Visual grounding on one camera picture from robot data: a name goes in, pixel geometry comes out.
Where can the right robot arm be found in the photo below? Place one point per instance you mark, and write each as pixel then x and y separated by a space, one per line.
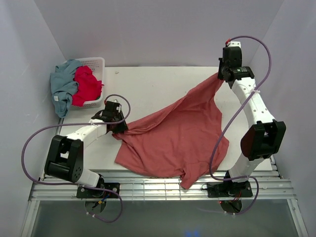
pixel 265 133

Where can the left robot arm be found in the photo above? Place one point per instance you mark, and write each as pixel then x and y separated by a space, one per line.
pixel 66 153

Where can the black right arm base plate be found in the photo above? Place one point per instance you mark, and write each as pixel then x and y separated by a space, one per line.
pixel 228 189

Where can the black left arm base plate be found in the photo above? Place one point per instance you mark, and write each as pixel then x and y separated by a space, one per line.
pixel 105 192

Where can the magenta red t-shirt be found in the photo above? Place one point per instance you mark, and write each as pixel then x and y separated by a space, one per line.
pixel 89 88

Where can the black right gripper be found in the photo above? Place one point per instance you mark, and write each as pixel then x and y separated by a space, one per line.
pixel 219 75

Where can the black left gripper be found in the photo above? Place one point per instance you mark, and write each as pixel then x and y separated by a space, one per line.
pixel 122 128

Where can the aluminium rail frame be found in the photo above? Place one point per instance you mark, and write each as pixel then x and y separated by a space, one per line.
pixel 100 155

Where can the salmon pink t-shirt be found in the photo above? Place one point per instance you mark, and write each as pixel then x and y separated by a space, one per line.
pixel 182 139

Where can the grey-blue t-shirt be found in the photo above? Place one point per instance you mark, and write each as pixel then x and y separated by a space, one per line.
pixel 63 86

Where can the white plastic laundry basket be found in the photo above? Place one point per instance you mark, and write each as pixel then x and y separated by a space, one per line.
pixel 96 64

